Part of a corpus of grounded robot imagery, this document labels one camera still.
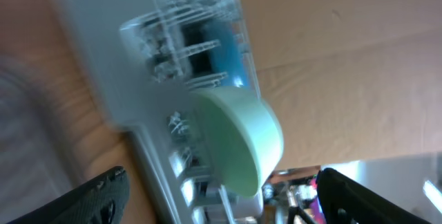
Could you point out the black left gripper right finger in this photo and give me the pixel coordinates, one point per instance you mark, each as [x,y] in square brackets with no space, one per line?
[344,201]

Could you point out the dark brown serving tray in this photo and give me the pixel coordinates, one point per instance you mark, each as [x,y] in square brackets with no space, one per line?
[37,163]

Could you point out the blue plate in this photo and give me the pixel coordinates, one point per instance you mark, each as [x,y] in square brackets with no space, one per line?
[226,57]

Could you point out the grey dishwasher rack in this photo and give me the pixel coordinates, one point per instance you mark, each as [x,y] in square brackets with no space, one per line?
[144,57]

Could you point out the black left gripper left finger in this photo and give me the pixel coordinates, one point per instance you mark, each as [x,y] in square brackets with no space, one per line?
[102,199]

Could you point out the mint bowl with rice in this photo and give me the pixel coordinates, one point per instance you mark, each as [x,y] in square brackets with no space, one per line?
[242,135]

